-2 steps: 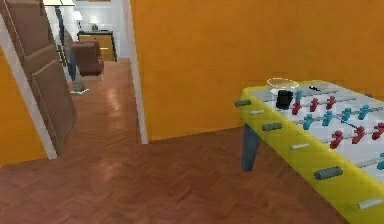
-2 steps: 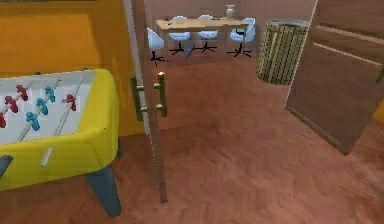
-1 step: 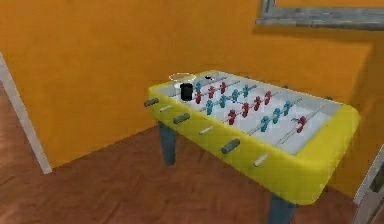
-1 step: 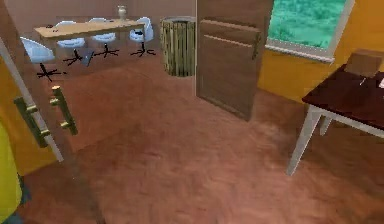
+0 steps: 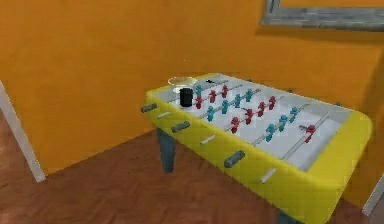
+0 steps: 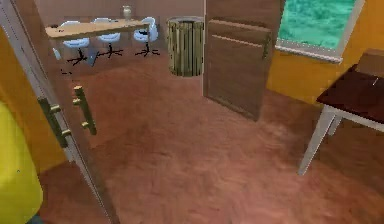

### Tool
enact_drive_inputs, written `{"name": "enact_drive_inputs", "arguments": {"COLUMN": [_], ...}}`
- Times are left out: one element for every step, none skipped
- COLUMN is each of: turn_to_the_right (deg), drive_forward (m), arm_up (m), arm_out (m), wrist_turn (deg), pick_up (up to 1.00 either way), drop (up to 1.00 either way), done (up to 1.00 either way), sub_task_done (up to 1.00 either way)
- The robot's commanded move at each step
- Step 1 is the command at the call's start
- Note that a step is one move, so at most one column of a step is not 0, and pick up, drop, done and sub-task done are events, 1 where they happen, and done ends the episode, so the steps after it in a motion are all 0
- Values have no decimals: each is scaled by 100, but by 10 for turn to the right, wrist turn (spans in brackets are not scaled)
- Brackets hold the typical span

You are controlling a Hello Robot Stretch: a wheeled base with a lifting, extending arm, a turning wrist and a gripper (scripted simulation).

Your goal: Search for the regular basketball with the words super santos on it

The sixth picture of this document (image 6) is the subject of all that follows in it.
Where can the green slatted round bin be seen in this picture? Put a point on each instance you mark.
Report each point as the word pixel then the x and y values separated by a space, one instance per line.
pixel 185 46

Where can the white swivel chair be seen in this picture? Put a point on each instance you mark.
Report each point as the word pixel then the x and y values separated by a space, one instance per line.
pixel 146 33
pixel 76 42
pixel 108 37

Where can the light wooden long table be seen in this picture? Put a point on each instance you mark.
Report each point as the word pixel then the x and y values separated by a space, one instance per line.
pixel 96 28

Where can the white framed window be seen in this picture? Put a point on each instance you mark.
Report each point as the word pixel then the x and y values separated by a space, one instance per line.
pixel 313 23

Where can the dark top white-legged table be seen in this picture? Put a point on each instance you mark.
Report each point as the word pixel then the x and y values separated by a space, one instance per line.
pixel 353 96

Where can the brown wooden room door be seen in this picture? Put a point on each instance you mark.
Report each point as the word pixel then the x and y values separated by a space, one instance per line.
pixel 40 50

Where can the brown wooden box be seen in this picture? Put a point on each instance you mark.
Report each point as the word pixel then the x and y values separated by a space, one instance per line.
pixel 371 63

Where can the yellow rounded object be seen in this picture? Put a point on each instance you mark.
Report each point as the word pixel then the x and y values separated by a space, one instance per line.
pixel 16 173

